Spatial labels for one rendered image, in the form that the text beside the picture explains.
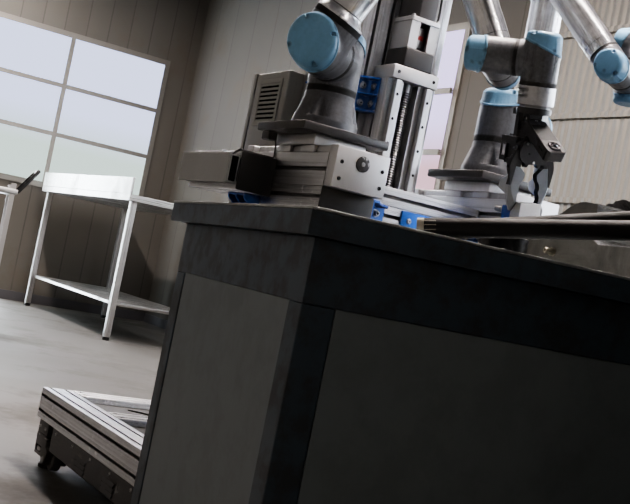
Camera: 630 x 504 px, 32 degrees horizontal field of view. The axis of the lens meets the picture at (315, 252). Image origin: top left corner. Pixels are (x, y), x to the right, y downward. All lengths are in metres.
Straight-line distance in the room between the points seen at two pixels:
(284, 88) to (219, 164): 0.47
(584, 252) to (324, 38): 0.74
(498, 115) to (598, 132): 3.10
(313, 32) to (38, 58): 7.86
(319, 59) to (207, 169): 0.41
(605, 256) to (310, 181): 0.73
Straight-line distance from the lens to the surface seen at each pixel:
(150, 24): 10.53
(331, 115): 2.46
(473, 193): 2.73
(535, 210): 2.30
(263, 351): 1.57
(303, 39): 2.37
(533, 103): 2.28
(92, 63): 10.28
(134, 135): 10.38
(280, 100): 2.92
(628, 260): 1.88
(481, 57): 2.30
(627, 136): 5.69
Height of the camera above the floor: 0.71
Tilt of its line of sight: 1 degrees up
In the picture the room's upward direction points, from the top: 11 degrees clockwise
